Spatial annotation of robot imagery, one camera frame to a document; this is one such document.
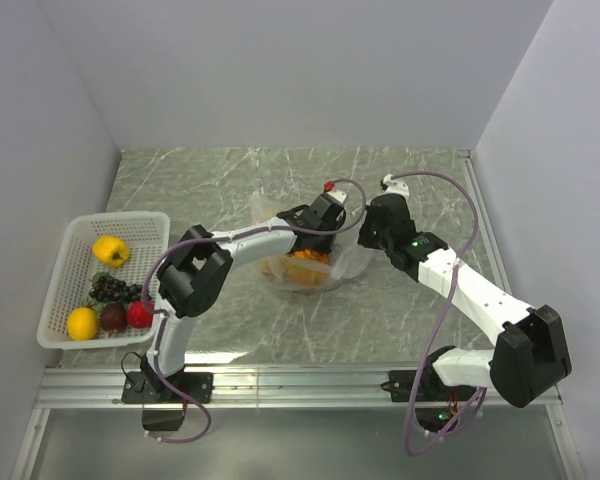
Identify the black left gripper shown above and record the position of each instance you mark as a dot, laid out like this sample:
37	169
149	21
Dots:
325	246

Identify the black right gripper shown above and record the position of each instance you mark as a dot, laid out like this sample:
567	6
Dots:
365	239

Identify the clear plastic bag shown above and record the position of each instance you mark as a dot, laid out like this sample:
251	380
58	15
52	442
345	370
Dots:
348	259

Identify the orange fruit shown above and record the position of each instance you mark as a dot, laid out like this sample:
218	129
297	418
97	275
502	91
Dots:
298	270

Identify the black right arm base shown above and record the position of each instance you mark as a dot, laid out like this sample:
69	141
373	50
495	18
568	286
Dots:
438	403

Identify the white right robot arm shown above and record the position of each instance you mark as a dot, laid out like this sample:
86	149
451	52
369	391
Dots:
529	354

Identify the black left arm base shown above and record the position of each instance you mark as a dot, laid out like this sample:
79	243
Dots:
164	409

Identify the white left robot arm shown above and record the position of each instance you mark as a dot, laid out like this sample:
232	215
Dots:
194	271

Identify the brown fruit in basket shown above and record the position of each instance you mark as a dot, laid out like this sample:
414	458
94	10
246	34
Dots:
113	318

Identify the red pepper in basket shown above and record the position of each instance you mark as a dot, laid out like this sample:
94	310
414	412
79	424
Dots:
138	317

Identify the yellow bell pepper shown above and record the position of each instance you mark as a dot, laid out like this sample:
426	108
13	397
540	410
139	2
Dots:
111	251

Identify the dark grape bunch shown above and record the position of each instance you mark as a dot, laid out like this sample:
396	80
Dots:
105	288

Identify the white plastic basket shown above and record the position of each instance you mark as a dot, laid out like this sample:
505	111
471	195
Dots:
146	234

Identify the yellow lemon in basket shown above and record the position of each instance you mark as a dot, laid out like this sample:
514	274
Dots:
82	324

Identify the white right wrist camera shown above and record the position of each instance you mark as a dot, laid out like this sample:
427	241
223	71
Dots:
389	185

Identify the aluminium side rail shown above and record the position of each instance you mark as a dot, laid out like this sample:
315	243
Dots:
487	234

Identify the aluminium mounting rail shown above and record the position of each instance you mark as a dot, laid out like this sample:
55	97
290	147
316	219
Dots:
233	387

